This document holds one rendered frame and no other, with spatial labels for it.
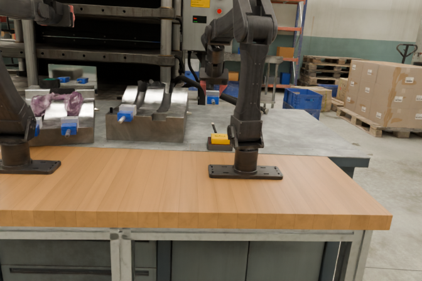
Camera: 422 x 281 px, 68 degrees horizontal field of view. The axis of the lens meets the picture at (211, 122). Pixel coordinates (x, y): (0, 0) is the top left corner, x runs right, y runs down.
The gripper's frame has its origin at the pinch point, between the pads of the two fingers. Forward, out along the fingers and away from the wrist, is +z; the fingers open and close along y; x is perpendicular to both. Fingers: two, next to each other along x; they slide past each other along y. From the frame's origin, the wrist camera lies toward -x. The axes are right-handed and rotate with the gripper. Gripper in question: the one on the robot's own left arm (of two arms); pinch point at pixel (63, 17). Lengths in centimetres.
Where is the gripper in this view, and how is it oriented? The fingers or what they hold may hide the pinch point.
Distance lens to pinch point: 124.5
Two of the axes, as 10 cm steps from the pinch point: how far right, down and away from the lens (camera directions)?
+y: -10.0, -0.4, -0.7
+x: -0.5, 9.7, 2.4
